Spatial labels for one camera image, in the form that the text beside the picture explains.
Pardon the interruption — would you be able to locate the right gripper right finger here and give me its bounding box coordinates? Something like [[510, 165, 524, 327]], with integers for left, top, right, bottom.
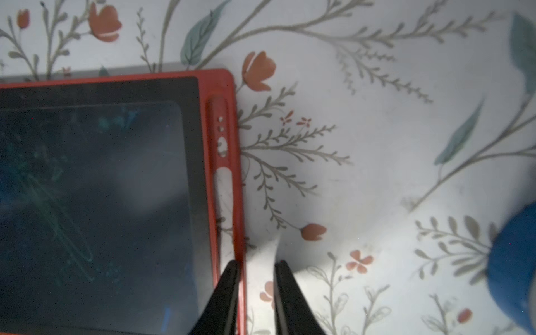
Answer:
[[274, 260, 325, 335]]

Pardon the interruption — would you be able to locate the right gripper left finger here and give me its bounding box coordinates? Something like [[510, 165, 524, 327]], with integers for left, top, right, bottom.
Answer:
[[189, 260, 240, 335]]

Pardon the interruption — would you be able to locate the red tablet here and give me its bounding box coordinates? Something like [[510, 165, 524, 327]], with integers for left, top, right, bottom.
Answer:
[[1, 69, 247, 334]]

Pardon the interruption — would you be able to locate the clear tube of colour pencils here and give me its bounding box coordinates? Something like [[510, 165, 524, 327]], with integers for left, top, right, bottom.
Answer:
[[487, 203, 535, 334]]

